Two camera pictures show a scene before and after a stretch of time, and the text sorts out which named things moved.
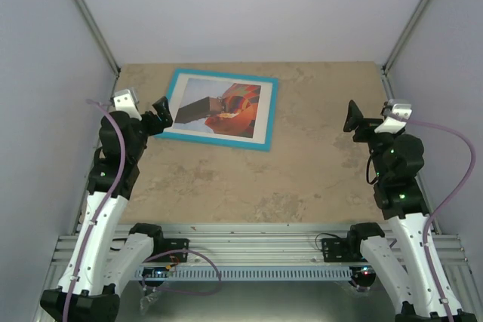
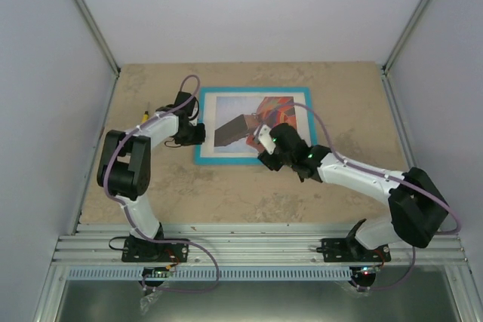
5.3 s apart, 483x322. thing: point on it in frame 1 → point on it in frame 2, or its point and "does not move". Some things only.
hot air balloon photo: (219, 107) → (237, 118)
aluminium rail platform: (256, 246) does not move
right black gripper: (355, 118) → (269, 162)
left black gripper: (164, 115) → (198, 139)
